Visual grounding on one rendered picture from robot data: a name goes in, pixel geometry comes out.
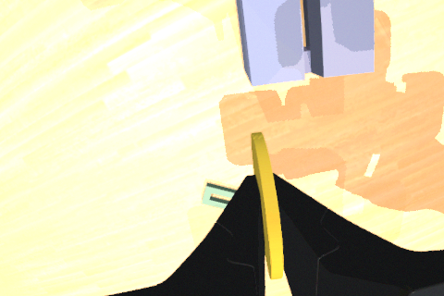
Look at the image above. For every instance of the gold coin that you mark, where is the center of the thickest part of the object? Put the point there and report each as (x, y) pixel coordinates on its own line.
(268, 193)

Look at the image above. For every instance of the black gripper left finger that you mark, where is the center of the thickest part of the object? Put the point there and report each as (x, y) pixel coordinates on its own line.
(230, 261)

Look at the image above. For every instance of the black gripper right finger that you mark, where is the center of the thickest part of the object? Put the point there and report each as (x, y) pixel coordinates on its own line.
(327, 255)

